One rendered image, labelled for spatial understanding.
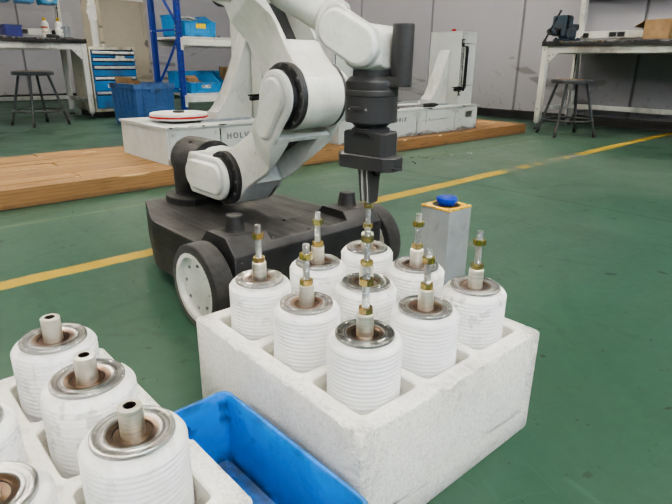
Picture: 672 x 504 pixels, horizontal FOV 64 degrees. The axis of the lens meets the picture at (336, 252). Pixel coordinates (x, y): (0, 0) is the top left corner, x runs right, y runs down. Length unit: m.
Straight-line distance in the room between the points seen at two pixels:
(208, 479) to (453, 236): 0.66
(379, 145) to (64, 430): 0.60
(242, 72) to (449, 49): 1.89
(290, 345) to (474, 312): 0.27
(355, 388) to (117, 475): 0.29
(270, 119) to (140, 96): 4.07
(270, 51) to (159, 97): 4.09
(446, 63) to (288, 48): 3.30
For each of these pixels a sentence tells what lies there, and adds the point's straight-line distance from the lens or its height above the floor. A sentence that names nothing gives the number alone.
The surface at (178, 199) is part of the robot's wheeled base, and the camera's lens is 1.66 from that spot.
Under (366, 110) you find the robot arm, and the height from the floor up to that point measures 0.50.
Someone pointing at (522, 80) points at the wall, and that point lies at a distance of 6.39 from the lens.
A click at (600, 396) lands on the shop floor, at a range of 1.13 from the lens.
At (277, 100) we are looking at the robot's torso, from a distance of 1.18.
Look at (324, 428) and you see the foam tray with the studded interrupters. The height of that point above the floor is 0.15.
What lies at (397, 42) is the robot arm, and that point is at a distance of 0.90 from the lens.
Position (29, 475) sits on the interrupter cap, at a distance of 0.54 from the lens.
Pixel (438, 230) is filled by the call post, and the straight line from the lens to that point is 1.05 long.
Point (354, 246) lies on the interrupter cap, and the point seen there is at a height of 0.25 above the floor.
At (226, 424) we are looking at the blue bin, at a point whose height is 0.07.
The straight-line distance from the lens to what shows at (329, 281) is 0.89.
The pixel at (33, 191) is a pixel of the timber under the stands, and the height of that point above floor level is 0.06.
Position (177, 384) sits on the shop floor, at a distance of 1.08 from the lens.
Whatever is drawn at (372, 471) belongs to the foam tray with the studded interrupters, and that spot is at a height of 0.12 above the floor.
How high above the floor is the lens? 0.57
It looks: 19 degrees down
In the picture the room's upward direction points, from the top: 1 degrees clockwise
